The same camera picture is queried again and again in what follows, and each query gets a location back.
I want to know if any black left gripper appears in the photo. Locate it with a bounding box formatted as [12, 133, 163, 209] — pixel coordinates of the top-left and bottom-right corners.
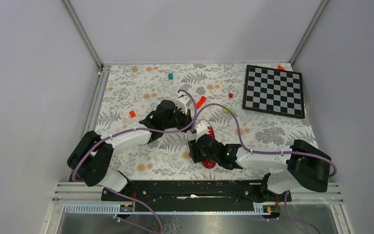
[163, 106, 195, 133]

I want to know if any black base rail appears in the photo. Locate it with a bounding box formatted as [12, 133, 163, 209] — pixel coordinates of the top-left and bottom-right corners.
[101, 180, 292, 213]

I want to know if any small orange cube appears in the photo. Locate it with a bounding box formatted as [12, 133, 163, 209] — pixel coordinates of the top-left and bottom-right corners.
[129, 111, 136, 118]

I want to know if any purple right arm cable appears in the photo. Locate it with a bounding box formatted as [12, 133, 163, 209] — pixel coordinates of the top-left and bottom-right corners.
[191, 103, 338, 234]

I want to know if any floral patterned table mat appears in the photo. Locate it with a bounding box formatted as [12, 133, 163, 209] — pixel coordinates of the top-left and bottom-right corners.
[95, 63, 316, 180]

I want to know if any orange red curved block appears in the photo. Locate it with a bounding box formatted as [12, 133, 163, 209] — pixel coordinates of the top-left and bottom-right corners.
[196, 96, 206, 109]

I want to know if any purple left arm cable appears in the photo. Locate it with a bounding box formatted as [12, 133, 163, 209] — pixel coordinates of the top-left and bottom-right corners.
[71, 89, 198, 234]

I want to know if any green rectangular block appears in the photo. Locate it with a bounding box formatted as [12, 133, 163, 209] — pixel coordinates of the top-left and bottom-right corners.
[223, 108, 235, 113]

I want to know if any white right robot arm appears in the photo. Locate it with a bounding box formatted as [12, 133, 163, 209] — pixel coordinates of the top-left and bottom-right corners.
[188, 134, 336, 201]

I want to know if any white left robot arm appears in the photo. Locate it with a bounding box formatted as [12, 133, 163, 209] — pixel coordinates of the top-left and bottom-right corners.
[67, 95, 193, 200]

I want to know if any red canvas sneaker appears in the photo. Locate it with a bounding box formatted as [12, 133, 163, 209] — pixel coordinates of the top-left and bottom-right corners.
[195, 119, 216, 170]

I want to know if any black grey chessboard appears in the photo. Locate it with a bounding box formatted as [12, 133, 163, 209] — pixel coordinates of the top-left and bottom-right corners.
[242, 65, 305, 119]

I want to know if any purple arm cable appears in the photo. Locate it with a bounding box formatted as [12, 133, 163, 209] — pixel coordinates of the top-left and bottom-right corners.
[71, 89, 198, 234]
[191, 103, 338, 234]

